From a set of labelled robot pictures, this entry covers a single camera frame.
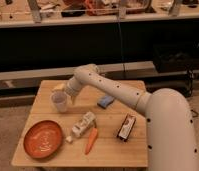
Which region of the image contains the orange carrot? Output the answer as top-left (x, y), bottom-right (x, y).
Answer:
top-left (85, 128), bottom-right (98, 154)

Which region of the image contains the metal frame leg left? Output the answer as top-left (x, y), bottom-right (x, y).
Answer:
top-left (27, 0), bottom-right (42, 23)

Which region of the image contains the black box on shelf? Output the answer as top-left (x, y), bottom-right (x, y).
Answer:
top-left (153, 42), bottom-right (199, 73)

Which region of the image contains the blue hanging cable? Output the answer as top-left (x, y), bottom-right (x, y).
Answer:
top-left (117, 19), bottom-right (127, 80)

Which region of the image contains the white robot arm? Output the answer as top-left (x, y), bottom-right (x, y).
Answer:
top-left (53, 64), bottom-right (199, 171)

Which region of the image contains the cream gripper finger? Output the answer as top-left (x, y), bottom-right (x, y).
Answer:
top-left (52, 83), bottom-right (66, 92)
top-left (71, 96), bottom-right (77, 105)

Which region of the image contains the metal frame leg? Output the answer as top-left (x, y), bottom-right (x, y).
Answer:
top-left (27, 0), bottom-right (42, 23)
top-left (118, 0), bottom-right (126, 19)

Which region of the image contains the long wooden bench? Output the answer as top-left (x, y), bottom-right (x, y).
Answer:
top-left (0, 0), bottom-right (199, 28)

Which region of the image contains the metal frame leg middle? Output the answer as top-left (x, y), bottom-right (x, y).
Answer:
top-left (118, 0), bottom-right (126, 19)

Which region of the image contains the translucent white cup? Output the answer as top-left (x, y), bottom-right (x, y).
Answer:
top-left (51, 91), bottom-right (67, 113)

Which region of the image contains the blue sponge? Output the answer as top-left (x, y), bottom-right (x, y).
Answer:
top-left (97, 95), bottom-right (115, 109)

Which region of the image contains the white plastic bottle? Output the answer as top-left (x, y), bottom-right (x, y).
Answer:
top-left (66, 112), bottom-right (96, 143)

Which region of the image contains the dark chocolate bar package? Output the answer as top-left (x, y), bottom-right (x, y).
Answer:
top-left (117, 114), bottom-right (136, 142)

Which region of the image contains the orange tool on bench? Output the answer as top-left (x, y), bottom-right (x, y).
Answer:
top-left (84, 0), bottom-right (118, 17)

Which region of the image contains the orange ceramic bowl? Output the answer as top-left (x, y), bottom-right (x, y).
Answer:
top-left (23, 120), bottom-right (63, 159)

